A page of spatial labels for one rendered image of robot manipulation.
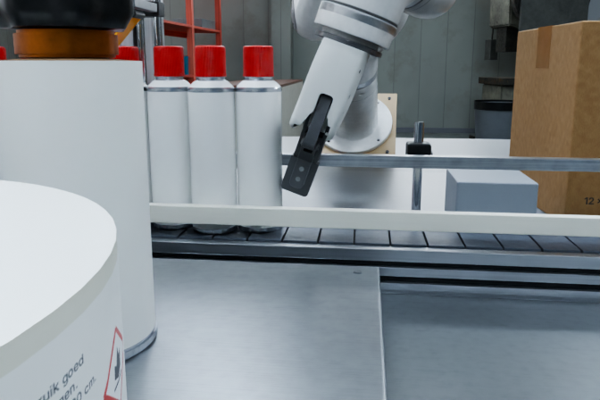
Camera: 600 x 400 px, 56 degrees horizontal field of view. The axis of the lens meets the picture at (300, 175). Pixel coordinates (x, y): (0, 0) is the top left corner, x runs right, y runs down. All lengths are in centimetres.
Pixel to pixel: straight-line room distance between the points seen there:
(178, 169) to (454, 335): 34
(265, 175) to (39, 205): 46
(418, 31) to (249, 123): 871
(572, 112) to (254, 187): 44
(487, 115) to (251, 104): 576
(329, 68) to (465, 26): 884
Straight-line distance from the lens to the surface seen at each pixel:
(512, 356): 52
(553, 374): 51
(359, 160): 66
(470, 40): 940
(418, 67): 929
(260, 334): 41
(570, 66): 85
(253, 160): 62
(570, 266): 63
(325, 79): 57
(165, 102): 64
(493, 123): 631
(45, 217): 17
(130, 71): 36
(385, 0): 59
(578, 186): 85
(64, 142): 35
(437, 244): 62
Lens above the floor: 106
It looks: 11 degrees down
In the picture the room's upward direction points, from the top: straight up
